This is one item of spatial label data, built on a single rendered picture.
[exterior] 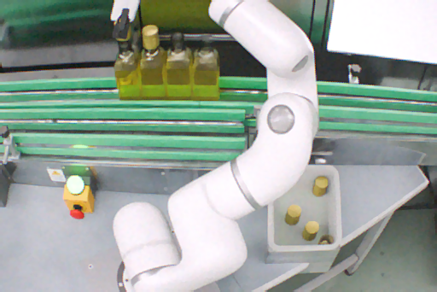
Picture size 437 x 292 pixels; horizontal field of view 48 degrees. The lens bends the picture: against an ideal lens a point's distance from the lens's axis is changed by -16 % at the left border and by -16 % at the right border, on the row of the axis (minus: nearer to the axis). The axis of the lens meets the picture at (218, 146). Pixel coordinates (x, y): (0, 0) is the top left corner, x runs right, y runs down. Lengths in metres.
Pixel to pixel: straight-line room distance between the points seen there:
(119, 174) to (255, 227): 0.35
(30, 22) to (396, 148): 1.03
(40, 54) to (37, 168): 0.33
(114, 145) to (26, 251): 0.39
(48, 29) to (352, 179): 0.90
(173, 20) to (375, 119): 0.54
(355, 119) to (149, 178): 0.51
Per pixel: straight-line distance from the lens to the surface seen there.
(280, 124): 0.77
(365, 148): 1.40
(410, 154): 1.46
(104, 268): 1.19
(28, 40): 1.48
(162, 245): 0.87
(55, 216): 1.41
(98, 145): 1.27
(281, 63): 0.82
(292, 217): 1.29
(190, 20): 1.29
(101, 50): 1.45
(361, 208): 1.40
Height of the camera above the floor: 1.96
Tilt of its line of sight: 56 degrees down
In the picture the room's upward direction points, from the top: straight up
